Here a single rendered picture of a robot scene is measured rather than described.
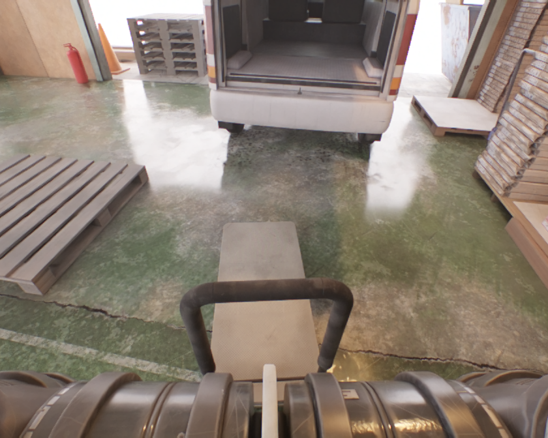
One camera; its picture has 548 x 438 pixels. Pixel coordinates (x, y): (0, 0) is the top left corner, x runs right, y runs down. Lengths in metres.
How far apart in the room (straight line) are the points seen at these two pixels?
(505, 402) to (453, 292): 1.48
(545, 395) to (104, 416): 0.30
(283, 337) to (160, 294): 0.71
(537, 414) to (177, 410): 0.25
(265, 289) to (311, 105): 1.92
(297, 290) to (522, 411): 0.36
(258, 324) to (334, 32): 3.66
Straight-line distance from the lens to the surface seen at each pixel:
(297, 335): 1.14
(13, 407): 0.30
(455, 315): 1.68
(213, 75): 2.51
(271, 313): 1.18
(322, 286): 0.56
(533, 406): 0.29
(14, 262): 1.90
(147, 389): 0.27
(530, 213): 2.49
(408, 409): 0.26
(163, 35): 5.39
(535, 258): 2.17
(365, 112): 2.39
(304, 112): 2.35
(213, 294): 0.56
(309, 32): 4.20
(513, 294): 1.95
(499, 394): 0.31
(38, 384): 0.35
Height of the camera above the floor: 1.20
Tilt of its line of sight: 40 degrees down
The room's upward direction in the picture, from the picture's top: 2 degrees clockwise
